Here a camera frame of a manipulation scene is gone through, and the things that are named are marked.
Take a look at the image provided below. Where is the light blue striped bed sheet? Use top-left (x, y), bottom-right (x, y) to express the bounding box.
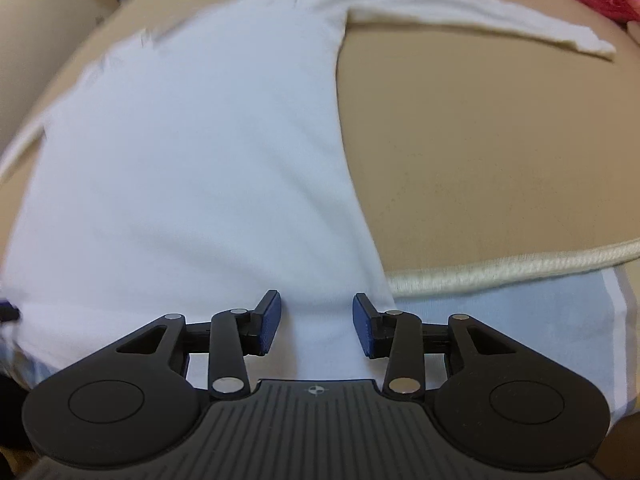
top-left (0, 264), bottom-right (640, 421)

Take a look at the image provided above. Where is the white towel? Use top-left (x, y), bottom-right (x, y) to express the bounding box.
top-left (0, 0), bottom-right (617, 397)

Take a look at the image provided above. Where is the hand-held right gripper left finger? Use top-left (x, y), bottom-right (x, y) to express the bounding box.
top-left (116, 289), bottom-right (282, 401)

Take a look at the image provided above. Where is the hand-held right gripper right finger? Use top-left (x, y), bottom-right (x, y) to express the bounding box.
top-left (352, 292), bottom-right (512, 402)

